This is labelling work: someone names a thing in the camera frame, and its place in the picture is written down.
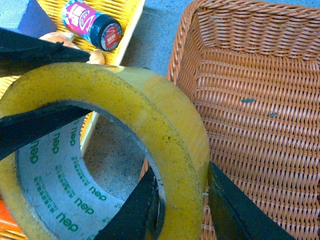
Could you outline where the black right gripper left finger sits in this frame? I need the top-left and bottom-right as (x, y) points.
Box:
(0, 28), (159, 240)

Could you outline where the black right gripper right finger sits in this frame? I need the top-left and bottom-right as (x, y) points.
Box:
(208, 162), (294, 240)

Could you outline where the yellow packing tape roll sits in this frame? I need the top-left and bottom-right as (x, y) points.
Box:
(0, 62), (210, 240)

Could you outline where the yellow woven basket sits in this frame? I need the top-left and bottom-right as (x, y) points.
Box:
(0, 0), (147, 240)

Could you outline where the orange toy carrot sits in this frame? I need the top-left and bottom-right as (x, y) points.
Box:
(0, 199), (23, 233)

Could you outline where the orange bread roll toy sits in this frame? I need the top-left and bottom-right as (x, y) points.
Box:
(39, 31), (106, 65)

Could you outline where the small pink labelled jar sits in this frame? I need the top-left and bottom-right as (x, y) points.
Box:
(61, 0), (122, 52)

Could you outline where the purple foam cube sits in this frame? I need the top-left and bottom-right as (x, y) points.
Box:
(17, 0), (57, 39)

